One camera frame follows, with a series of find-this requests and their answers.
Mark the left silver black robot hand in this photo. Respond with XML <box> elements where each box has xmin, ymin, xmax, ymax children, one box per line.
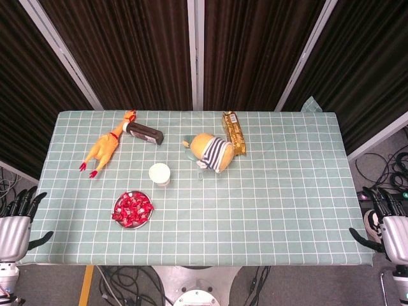
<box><xmin>0</xmin><ymin>186</ymin><xmax>54</xmax><ymax>263</ymax></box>

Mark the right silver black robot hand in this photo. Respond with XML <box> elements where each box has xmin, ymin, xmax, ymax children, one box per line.
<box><xmin>349</xmin><ymin>186</ymin><xmax>408</xmax><ymax>265</ymax></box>

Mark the grey white robot base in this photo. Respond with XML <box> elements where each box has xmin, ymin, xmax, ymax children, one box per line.
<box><xmin>149</xmin><ymin>266</ymin><xmax>243</xmax><ymax>306</ymax></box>

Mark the round metal plate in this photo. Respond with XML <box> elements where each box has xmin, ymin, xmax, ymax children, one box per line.
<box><xmin>113</xmin><ymin>190</ymin><xmax>154</xmax><ymax>230</ymax></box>

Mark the white paper cup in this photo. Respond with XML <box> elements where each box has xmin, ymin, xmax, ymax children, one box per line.
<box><xmin>148</xmin><ymin>163</ymin><xmax>171</xmax><ymax>188</ymax></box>

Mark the metal chair leg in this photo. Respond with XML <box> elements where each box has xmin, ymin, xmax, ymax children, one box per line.
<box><xmin>378</xmin><ymin>269</ymin><xmax>391</xmax><ymax>306</ymax></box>

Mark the black power strip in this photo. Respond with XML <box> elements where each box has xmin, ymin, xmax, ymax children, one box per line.
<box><xmin>356</xmin><ymin>189</ymin><xmax>408</xmax><ymax>201</ymax></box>

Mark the yellow floor tape strip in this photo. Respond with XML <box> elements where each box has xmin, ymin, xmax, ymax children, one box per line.
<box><xmin>78</xmin><ymin>265</ymin><xmax>96</xmax><ymax>306</ymax></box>

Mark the orange rubber chicken toy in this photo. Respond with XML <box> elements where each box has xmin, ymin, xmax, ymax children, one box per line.
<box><xmin>78</xmin><ymin>109</ymin><xmax>138</xmax><ymax>179</ymax></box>

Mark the dark brown curtain panel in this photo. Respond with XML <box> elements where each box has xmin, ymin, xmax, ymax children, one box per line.
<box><xmin>282</xmin><ymin>0</ymin><xmax>408</xmax><ymax>156</ymax></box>
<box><xmin>0</xmin><ymin>0</ymin><xmax>93</xmax><ymax>179</ymax></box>
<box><xmin>203</xmin><ymin>0</ymin><xmax>329</xmax><ymax>112</ymax></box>
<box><xmin>38</xmin><ymin>0</ymin><xmax>194</xmax><ymax>111</ymax></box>

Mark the green white checked tablecloth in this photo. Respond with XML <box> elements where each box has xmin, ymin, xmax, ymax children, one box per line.
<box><xmin>17</xmin><ymin>95</ymin><xmax>374</xmax><ymax>267</ymax></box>

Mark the dark brown sauce bottle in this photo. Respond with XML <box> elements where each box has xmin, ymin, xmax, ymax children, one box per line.
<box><xmin>122</xmin><ymin>120</ymin><xmax>164</xmax><ymax>146</ymax></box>

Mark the gold foil snack package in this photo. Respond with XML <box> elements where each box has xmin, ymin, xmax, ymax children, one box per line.
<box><xmin>221</xmin><ymin>110</ymin><xmax>248</xmax><ymax>157</ymax></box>

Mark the yellow plush toy striped shirt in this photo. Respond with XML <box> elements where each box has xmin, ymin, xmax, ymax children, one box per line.
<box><xmin>182</xmin><ymin>132</ymin><xmax>235</xmax><ymax>175</ymax></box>

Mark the grey floor cable tangle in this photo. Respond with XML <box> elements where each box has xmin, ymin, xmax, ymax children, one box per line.
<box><xmin>0</xmin><ymin>165</ymin><xmax>22</xmax><ymax>205</ymax></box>

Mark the white metal frame post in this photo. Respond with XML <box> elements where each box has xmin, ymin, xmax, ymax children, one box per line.
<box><xmin>347</xmin><ymin>110</ymin><xmax>408</xmax><ymax>162</ymax></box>
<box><xmin>274</xmin><ymin>0</ymin><xmax>339</xmax><ymax>112</ymax></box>
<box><xmin>187</xmin><ymin>0</ymin><xmax>205</xmax><ymax>111</ymax></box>
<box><xmin>18</xmin><ymin>0</ymin><xmax>105</xmax><ymax>111</ymax></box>
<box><xmin>0</xmin><ymin>160</ymin><xmax>40</xmax><ymax>185</ymax></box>

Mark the black floor cable tangle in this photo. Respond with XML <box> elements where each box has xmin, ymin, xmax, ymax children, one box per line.
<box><xmin>355</xmin><ymin>127</ymin><xmax>408</xmax><ymax>194</ymax></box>
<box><xmin>95</xmin><ymin>266</ymin><xmax>175</xmax><ymax>306</ymax></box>

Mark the black floor cable with plug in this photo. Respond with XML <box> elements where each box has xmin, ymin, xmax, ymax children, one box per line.
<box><xmin>244</xmin><ymin>266</ymin><xmax>272</xmax><ymax>306</ymax></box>

